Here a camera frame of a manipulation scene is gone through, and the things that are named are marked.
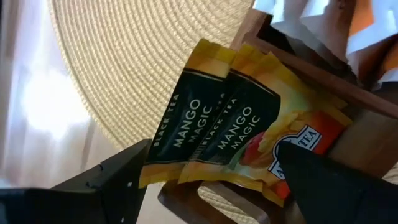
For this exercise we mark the round woven straw placemat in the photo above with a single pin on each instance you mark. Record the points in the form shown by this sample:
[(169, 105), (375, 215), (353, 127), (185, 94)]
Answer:
[(130, 62)]

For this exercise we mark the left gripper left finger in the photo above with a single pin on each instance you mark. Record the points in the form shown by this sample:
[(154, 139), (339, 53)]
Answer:
[(115, 186)]

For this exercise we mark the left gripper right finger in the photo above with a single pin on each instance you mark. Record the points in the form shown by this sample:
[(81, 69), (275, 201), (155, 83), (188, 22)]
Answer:
[(326, 193)]

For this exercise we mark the brown wooden tea box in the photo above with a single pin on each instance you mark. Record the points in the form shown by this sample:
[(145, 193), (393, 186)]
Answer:
[(367, 143)]

